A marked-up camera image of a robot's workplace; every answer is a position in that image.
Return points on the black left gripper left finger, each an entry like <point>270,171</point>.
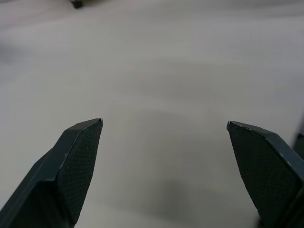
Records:
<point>59,180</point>

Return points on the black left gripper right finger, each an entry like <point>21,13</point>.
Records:
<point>268,171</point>

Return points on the small dark object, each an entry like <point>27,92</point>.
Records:
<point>77,3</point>

